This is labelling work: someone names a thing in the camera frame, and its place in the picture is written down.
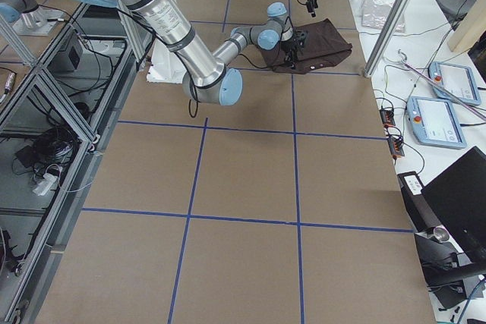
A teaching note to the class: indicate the dark brown t-shirt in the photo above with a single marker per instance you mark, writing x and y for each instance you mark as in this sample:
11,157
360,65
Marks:
324,48

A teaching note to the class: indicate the clear plastic bag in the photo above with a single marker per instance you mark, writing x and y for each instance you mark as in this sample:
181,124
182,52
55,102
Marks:
374,13

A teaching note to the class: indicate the near teach pendant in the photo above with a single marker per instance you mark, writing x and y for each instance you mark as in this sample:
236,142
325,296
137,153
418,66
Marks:
434,122

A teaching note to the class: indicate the teach pendant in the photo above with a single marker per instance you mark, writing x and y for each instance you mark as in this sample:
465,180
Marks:
457,79
434,122

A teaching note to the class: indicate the far teach pendant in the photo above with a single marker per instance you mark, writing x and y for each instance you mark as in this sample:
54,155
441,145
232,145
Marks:
457,79

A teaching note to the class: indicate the black box white label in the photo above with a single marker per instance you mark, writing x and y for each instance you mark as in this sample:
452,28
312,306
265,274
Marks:
411,187

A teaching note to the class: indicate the black laptop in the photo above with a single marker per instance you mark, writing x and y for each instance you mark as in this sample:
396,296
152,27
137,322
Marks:
457,198

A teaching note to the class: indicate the metal cup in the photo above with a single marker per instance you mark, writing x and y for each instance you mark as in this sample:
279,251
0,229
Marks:
440,234

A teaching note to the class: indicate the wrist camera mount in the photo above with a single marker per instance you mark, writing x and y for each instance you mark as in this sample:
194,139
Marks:
300,37

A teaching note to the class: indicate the aluminium frame post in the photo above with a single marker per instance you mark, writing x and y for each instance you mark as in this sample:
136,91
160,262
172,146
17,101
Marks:
385,36

